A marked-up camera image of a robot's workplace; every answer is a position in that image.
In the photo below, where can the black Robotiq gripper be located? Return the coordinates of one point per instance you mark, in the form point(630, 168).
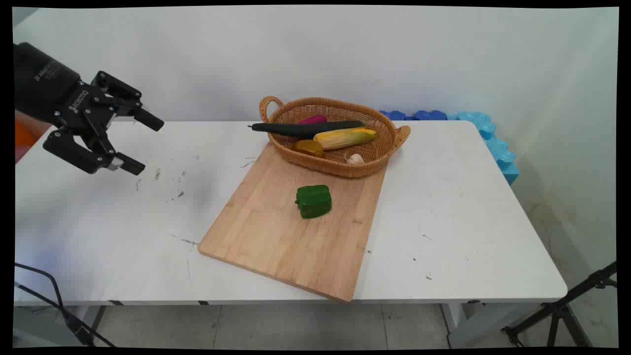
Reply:
point(47, 84)

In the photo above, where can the dark green cucumber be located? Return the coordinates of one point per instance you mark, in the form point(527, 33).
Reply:
point(296, 128)

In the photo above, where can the orange plastic object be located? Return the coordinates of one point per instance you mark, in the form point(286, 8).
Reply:
point(27, 138)

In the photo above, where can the white table leg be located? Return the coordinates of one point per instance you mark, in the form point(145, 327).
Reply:
point(456, 320)
point(91, 323)

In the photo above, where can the yellow brown potato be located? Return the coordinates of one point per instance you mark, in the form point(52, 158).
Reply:
point(308, 148)

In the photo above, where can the purple eggplant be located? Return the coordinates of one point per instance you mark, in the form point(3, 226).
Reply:
point(313, 120)

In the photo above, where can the wooden cutting board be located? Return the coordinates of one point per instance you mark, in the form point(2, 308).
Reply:
point(276, 246)

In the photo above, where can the green bell pepper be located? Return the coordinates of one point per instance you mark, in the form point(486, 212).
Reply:
point(314, 202)

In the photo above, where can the woven wicker basket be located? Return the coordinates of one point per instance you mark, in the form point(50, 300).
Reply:
point(340, 165)

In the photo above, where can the yellow corn cob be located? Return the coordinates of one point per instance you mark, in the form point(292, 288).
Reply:
point(345, 138)

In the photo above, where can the white garlic bulb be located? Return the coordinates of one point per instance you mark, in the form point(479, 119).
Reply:
point(355, 159)

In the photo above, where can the dark blue foam mat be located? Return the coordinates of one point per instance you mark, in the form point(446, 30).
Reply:
point(419, 115)

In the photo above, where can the light blue foam mat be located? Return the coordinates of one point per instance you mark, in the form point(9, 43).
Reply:
point(495, 145)

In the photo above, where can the black tripod stand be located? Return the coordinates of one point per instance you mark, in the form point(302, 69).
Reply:
point(559, 310)

